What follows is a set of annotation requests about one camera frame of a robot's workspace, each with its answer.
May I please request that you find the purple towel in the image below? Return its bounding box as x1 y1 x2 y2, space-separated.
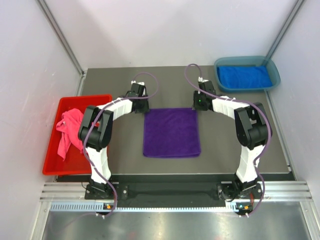
142 108 201 159

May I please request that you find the blue towel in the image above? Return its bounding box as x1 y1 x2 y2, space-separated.
217 66 273 90

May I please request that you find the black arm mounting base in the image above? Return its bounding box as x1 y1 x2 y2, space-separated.
84 181 263 208

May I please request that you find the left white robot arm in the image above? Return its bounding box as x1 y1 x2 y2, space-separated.
78 81 150 194

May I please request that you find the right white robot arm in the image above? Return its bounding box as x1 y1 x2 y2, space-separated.
192 77 272 194

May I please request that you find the pink towel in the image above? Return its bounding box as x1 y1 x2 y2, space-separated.
56 108 84 161

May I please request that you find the red plastic bin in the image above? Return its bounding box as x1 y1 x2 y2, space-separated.
42 94 113 176

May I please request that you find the teal translucent plastic tray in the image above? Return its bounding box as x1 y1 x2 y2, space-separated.
214 56 281 93

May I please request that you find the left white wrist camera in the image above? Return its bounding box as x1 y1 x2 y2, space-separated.
131 80 145 86

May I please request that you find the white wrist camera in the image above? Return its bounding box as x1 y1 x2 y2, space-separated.
197 76 208 84
131 80 145 86

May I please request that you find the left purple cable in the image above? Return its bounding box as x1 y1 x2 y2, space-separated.
82 72 160 218

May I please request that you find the purple cable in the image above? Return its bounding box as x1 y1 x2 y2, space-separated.
184 63 273 218
82 72 160 218

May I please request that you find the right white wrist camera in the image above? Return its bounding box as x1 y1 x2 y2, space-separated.
197 76 208 84

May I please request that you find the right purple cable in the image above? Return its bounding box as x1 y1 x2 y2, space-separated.
184 63 273 218

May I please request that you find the white slotted cable duct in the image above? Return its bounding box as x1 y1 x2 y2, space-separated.
50 201 249 213

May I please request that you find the aluminium front rail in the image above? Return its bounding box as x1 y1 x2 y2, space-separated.
40 181 312 202

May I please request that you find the left aluminium frame post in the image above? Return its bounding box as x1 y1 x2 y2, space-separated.
34 0 86 78

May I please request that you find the aluminium frame post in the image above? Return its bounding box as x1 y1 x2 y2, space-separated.
34 0 86 78
265 0 306 60

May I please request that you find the right aluminium frame post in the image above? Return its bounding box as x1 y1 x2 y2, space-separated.
265 0 306 60

